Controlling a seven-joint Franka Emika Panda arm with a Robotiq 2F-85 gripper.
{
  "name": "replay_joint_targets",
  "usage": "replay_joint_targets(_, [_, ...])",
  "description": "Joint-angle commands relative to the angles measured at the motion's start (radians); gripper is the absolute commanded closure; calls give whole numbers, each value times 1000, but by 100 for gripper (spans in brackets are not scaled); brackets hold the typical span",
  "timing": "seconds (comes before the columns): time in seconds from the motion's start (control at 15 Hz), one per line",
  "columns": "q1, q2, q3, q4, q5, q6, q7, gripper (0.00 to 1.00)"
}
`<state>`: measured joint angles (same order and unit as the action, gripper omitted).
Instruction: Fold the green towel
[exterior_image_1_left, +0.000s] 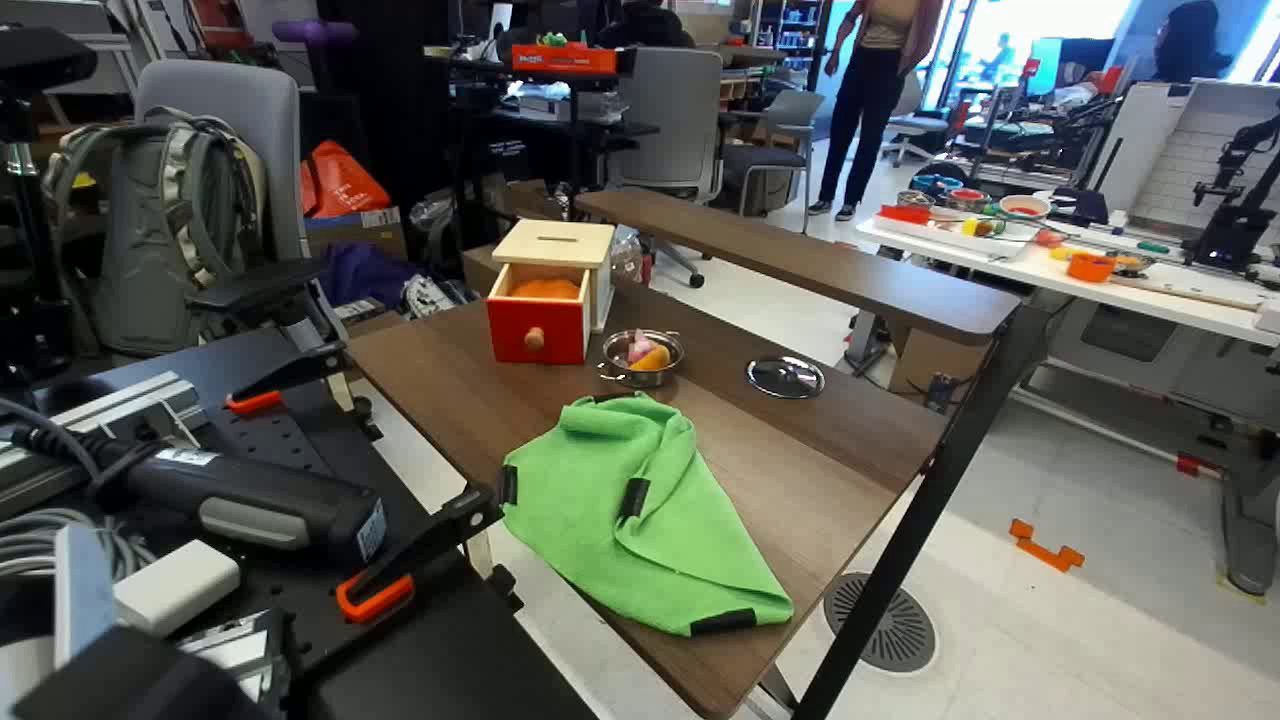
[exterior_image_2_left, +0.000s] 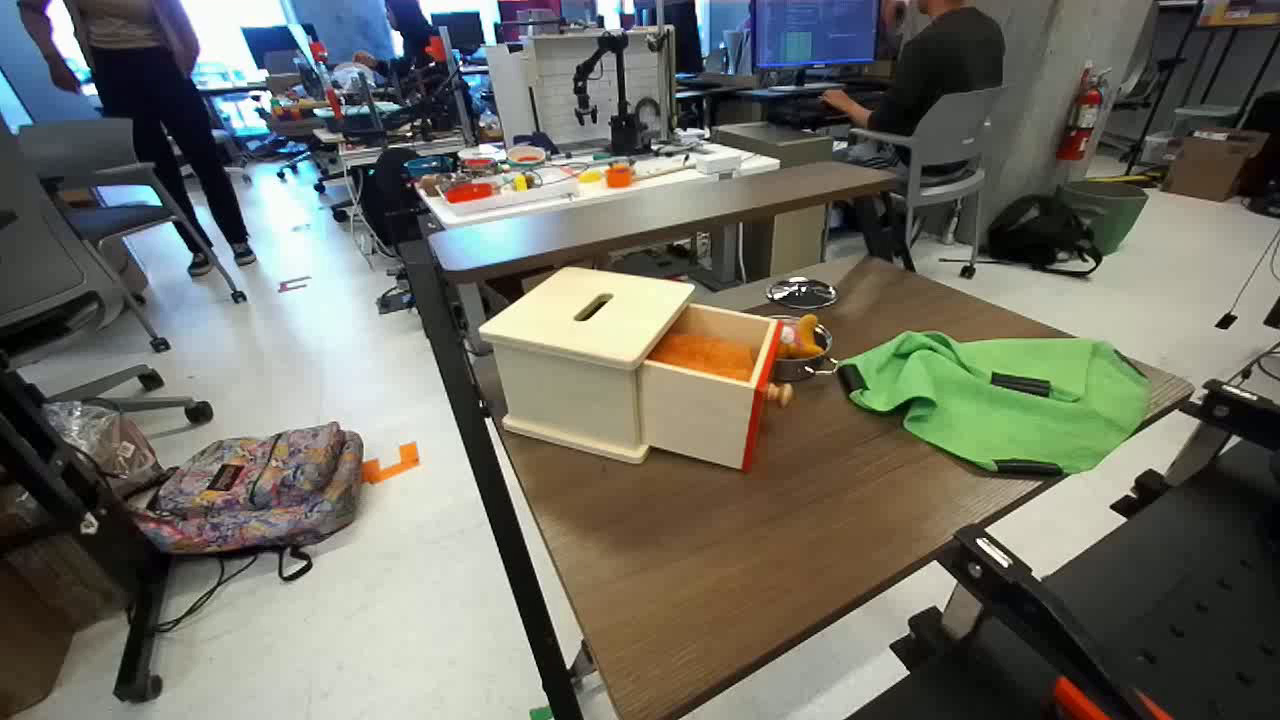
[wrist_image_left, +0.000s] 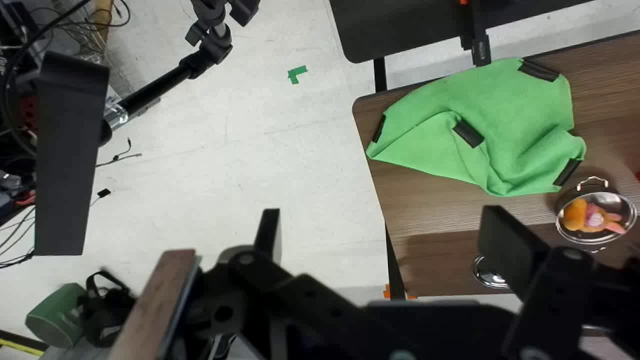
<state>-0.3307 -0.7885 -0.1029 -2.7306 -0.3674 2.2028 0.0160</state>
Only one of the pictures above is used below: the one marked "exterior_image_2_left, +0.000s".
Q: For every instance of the green towel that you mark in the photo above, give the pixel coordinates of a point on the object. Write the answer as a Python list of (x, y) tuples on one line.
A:
[(985, 415)]

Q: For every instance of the small black robot arm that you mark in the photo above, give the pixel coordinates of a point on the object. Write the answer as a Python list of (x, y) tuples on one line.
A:
[(621, 104)]

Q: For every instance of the wooden drawer with orange front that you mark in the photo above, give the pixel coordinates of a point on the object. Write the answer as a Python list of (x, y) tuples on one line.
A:
[(702, 392)]

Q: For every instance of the pale wooden box with slot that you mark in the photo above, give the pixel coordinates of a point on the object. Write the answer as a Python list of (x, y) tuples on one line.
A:
[(575, 360)]

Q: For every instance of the brown desk with black legs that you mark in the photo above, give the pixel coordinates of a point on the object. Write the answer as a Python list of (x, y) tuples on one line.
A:
[(640, 213)]

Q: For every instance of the orange brown plush toy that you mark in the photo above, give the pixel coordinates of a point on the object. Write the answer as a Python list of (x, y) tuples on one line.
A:
[(803, 340)]

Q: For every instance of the small metal bowl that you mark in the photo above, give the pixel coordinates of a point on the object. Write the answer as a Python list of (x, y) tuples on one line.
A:
[(803, 293)]

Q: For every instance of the white tray with toys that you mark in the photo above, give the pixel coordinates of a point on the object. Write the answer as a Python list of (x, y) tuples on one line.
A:
[(640, 181)]

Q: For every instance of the orange cup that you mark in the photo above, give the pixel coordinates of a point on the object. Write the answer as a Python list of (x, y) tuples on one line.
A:
[(621, 172)]

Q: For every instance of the white backboard panel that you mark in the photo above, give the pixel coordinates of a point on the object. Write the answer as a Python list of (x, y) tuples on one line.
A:
[(544, 86)]

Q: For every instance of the computer monitor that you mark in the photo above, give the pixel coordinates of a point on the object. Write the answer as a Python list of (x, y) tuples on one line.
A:
[(813, 29)]

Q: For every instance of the grey chair with armrests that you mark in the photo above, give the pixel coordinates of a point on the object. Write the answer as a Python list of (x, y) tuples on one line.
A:
[(949, 147)]

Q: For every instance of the colourful patterned backpack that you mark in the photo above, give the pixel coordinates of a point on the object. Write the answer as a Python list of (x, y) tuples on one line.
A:
[(252, 485)]

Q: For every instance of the black backpack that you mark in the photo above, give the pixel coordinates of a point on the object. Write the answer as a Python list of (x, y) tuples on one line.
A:
[(1036, 231)]

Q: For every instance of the seated person in black shirt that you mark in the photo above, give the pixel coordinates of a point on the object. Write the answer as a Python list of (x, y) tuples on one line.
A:
[(943, 65)]

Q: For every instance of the green bin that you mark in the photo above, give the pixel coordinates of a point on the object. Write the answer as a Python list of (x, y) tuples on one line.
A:
[(1118, 213)]

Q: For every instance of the red fire extinguisher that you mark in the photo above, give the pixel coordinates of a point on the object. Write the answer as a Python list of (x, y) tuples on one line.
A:
[(1083, 121)]

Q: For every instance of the clear plastic bag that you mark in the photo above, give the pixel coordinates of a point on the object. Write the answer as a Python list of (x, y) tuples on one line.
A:
[(115, 445)]

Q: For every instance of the standing person in black trousers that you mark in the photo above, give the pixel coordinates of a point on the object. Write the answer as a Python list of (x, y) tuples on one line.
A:
[(162, 95)]

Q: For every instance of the black metal stand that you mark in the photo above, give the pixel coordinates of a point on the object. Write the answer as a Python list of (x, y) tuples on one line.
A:
[(80, 505)]

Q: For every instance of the cardboard box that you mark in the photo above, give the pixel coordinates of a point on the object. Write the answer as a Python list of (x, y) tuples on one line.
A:
[(1208, 165)]

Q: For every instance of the grey office chair on castors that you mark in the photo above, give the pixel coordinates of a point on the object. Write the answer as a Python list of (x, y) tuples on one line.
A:
[(40, 264)]

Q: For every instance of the orange plastic bracket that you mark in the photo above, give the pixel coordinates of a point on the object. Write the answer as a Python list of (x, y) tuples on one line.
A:
[(395, 466)]

